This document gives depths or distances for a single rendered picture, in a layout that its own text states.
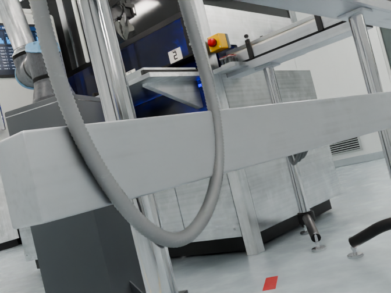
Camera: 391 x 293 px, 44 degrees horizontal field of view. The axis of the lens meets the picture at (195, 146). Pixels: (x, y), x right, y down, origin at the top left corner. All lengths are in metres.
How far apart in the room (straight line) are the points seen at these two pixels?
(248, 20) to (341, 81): 4.38
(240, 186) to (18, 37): 1.14
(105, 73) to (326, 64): 6.38
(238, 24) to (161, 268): 1.99
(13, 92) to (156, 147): 2.10
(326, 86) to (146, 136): 6.37
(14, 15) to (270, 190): 1.41
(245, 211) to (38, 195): 1.72
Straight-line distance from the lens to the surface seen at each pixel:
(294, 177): 2.29
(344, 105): 1.41
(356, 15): 1.79
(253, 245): 2.31
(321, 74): 7.11
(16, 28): 1.96
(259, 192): 2.39
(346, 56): 6.97
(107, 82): 0.78
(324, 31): 2.14
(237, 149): 0.94
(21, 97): 2.84
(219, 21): 2.49
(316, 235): 2.12
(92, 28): 0.81
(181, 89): 2.27
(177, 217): 2.57
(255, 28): 2.76
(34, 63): 1.79
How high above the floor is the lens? 0.45
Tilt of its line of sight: 3 degrees up
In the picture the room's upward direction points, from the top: 14 degrees counter-clockwise
